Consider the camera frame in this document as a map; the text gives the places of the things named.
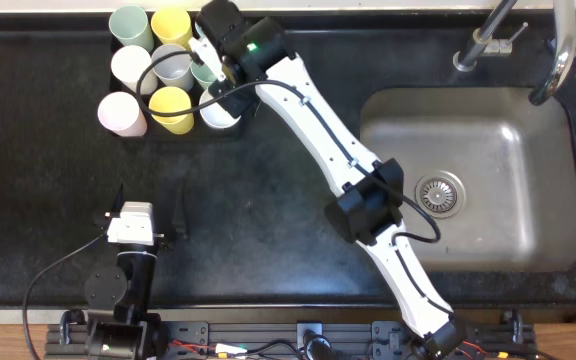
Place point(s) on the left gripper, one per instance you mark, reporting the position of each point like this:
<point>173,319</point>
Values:
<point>163,242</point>

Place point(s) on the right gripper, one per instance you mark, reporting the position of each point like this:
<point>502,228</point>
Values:
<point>234,99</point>

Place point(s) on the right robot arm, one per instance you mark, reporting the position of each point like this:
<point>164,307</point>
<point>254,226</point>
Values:
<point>318,125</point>

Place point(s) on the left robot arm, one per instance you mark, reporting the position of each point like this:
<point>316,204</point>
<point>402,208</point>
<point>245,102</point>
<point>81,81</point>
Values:
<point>139,280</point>

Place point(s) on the white cup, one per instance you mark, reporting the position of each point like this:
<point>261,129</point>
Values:
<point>131,67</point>
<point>214,116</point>

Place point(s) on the black tray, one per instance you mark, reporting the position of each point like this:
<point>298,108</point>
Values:
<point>228,134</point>

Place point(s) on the green cup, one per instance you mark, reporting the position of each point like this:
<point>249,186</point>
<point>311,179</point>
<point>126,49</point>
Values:
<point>130,26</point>
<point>203,76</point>

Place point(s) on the yellow cup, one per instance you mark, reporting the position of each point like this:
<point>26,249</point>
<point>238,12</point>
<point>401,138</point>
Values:
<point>172,25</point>
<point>171,109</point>

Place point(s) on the grey cup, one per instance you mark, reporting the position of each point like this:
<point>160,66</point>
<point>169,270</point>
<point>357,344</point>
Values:
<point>174,69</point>

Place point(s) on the pink cup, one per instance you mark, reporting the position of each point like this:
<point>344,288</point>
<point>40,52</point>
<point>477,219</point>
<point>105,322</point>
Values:
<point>120,114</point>

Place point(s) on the steel tap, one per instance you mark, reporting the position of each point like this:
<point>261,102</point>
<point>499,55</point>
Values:
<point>483,37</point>

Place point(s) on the steel sink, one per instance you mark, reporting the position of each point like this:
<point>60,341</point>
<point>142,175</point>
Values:
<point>493,165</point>

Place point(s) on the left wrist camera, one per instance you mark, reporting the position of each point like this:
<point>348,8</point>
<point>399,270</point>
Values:
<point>131,225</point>

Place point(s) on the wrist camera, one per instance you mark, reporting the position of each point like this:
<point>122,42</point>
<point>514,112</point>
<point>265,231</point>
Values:
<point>209,56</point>
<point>131,225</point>

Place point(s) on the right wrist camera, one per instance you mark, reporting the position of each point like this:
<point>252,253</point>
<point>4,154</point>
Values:
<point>209,56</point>

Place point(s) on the mounting rail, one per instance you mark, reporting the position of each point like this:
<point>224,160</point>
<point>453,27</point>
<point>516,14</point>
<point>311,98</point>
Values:
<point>268,340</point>

